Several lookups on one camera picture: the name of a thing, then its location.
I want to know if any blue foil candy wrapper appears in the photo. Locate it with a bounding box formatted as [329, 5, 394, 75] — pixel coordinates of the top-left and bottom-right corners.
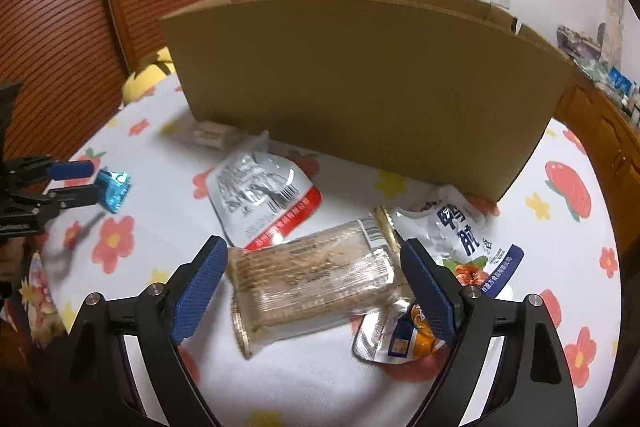
[94, 168, 131, 213]

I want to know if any orange white snack pouch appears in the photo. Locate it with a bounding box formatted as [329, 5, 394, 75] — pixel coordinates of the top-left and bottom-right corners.
[352, 298, 445, 365]

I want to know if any white blue duck gizzard pouch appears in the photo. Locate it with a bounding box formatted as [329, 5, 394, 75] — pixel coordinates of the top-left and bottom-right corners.
[390, 185, 524, 300]

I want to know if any clear brown cracker pack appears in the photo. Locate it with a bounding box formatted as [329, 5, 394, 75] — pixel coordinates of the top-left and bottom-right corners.
[227, 206, 408, 359]

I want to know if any silver white red snack pouch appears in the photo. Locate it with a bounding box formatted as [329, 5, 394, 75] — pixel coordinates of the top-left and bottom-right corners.
[206, 131, 322, 251]

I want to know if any person's left hand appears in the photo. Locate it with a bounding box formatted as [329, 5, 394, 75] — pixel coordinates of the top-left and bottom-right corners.
[0, 233, 48, 283]

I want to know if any floral bed quilt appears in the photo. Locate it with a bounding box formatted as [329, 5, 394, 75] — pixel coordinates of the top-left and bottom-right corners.
[1, 251, 66, 349]

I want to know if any yellow plush toy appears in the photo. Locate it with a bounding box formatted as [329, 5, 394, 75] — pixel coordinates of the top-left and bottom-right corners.
[122, 46, 176, 105]

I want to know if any white floral strawberry blanket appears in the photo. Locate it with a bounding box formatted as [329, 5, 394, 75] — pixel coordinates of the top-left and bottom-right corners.
[30, 76, 622, 426]

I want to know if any small beige wrapped snack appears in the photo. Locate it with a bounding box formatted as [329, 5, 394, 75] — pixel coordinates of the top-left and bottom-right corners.
[193, 121, 243, 150]

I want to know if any wooden sideboard cabinet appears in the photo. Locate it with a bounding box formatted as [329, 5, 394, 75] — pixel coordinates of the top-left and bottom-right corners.
[554, 69, 639, 242]

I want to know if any brown cardboard box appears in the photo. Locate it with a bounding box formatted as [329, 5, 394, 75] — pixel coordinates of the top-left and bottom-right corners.
[160, 0, 576, 202]

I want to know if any beige patterned curtain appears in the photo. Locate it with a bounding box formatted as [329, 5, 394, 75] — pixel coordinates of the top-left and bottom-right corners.
[601, 0, 625, 69]

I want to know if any white wall switch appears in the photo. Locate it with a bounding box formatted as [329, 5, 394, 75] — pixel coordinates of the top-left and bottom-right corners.
[490, 0, 511, 11]

